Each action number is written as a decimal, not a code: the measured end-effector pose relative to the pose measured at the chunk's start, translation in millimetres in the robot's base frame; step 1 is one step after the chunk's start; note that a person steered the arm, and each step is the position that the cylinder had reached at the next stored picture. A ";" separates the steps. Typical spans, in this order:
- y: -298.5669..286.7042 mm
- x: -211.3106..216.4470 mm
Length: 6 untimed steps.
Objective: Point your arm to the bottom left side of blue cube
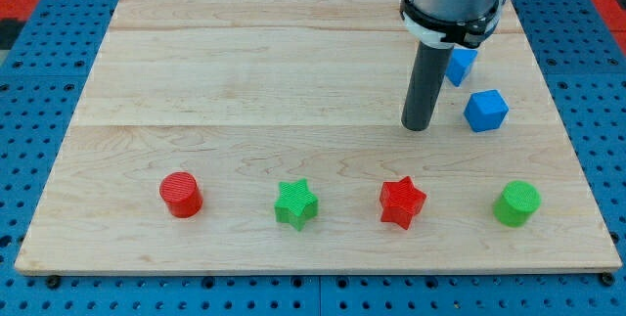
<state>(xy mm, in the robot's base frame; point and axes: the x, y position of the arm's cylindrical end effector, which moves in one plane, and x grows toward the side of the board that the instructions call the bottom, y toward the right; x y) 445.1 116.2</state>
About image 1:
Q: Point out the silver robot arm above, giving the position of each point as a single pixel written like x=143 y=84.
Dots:
x=442 y=24

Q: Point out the blue cube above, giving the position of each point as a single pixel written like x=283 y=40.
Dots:
x=486 y=110

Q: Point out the green star block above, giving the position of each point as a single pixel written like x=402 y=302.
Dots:
x=295 y=204

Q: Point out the light wooden board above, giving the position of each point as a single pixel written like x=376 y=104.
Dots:
x=245 y=94

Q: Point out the red star block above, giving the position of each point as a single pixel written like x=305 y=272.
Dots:
x=401 y=201

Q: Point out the dark grey cylindrical pointer rod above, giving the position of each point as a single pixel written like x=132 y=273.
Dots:
x=425 y=83

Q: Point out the red cylinder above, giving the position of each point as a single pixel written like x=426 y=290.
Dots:
x=181 y=194

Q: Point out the blue block behind rod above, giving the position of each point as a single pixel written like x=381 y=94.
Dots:
x=460 y=65

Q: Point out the green cylinder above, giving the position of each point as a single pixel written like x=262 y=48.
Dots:
x=518 y=201

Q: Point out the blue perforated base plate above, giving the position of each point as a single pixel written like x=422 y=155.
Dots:
x=46 y=66

